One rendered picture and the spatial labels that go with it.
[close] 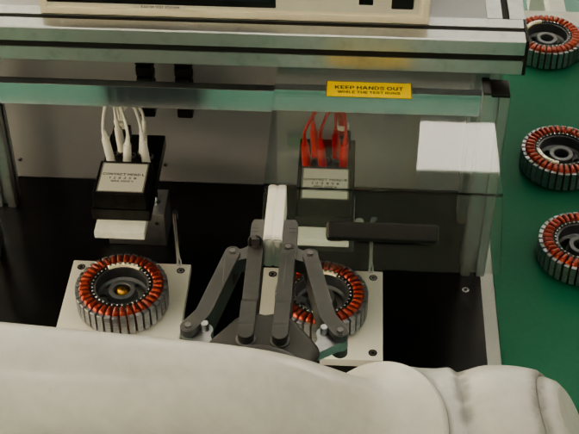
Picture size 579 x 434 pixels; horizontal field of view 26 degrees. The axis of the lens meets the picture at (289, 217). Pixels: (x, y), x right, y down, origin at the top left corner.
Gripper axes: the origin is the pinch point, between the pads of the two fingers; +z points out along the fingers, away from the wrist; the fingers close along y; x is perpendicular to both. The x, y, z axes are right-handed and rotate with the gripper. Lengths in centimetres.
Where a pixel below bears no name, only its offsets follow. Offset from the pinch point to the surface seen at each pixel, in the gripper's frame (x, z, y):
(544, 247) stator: -41, 42, 31
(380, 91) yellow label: -12.2, 35.8, 9.1
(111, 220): -30, 33, -22
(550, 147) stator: -43, 65, 34
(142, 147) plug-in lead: -26, 41, -19
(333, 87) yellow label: -12.2, 36.3, 3.8
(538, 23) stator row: -41, 95, 35
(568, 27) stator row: -41, 93, 40
